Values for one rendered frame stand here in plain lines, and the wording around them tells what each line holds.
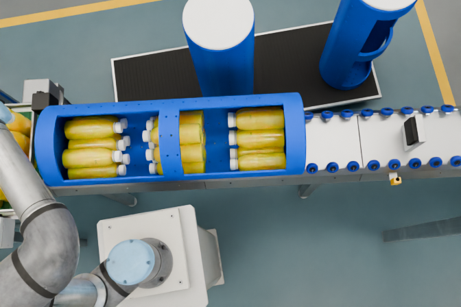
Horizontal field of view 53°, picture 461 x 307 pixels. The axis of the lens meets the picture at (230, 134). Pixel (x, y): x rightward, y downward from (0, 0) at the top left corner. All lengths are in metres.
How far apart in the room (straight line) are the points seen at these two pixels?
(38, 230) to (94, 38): 2.30
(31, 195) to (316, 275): 1.95
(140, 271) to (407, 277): 1.81
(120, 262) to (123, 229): 0.26
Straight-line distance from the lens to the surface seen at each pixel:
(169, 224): 1.51
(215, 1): 1.89
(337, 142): 1.81
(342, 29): 2.19
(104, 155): 1.63
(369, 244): 2.74
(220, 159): 1.73
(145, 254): 1.29
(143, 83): 2.76
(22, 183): 1.01
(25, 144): 1.90
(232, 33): 1.82
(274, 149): 1.67
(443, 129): 1.94
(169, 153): 1.50
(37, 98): 1.93
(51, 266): 0.92
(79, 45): 3.14
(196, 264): 1.52
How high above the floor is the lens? 2.66
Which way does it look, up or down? 75 degrees down
